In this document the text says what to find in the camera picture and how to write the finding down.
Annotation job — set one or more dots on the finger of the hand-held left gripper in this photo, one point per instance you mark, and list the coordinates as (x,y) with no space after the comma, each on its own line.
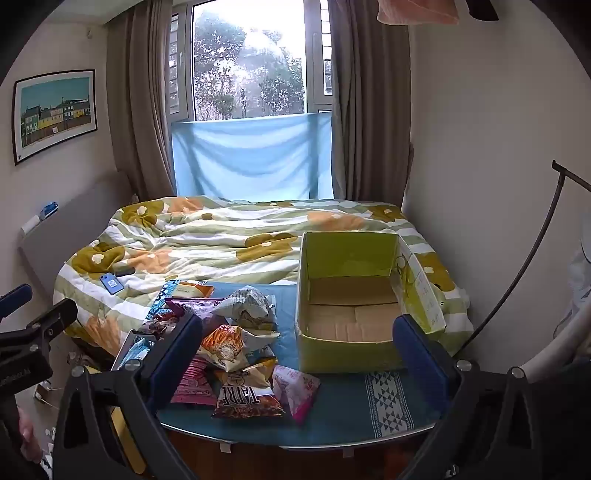
(16,297)
(55,316)

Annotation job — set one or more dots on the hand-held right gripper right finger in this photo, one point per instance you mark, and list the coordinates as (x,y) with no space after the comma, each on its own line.
(415,355)

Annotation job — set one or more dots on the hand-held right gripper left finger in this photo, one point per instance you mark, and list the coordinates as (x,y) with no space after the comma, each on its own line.
(178,353)

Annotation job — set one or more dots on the light blue snack packet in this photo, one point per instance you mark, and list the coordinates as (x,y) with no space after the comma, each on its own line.
(134,353)

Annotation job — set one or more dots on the purple snack packet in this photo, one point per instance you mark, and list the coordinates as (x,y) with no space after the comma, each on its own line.
(196,308)

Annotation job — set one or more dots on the orange cartoon snack packet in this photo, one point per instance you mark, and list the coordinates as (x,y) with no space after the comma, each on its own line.
(226,348)

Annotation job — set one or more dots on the green cardboard box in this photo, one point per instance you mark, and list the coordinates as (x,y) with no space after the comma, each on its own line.
(351,323)

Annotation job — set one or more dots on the white green snack packet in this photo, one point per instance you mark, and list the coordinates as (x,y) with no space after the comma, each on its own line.
(247,302)

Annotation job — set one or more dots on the light pink snack packet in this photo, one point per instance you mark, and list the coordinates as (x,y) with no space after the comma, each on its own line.
(295,385)

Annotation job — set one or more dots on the dark maroon snack packet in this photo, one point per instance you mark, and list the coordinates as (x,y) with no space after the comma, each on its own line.
(154,327)

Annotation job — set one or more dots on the blue white lettered snack packet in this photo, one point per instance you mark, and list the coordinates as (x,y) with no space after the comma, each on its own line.
(167,295)

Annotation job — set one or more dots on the blue card tag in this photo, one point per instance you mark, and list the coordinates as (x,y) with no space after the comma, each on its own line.
(111,284)

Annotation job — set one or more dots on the cream orange snack packet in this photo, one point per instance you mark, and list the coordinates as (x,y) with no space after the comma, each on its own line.
(196,289)

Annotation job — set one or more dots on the small white headboard item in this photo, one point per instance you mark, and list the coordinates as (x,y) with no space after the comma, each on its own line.
(30,225)

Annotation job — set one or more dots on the grey headboard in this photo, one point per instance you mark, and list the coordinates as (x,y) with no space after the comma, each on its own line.
(69,235)

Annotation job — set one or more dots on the teal patterned table mat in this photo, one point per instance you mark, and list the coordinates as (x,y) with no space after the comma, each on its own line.
(351,406)

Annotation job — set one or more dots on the blue white headboard item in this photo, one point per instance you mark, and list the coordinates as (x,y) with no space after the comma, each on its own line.
(49,210)

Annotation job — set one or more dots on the floral striped blanket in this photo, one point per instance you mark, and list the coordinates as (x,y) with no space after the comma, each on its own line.
(207,244)

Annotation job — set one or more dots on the white rounded object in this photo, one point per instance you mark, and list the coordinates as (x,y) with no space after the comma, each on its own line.
(554,348)

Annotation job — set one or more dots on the black curved pole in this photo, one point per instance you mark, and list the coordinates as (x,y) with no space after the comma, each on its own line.
(545,230)

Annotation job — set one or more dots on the framed houses picture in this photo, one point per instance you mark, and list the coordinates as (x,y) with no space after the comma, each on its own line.
(54,115)

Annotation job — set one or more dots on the light blue window cloth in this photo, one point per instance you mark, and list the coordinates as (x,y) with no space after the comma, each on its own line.
(251,154)

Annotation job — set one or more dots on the brown curtain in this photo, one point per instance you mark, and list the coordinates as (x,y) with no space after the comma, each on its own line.
(138,101)
(369,115)

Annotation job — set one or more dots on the white framed window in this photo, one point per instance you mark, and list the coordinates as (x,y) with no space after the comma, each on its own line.
(249,64)

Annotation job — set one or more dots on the pink hanging towel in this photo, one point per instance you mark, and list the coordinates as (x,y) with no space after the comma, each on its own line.
(415,11)

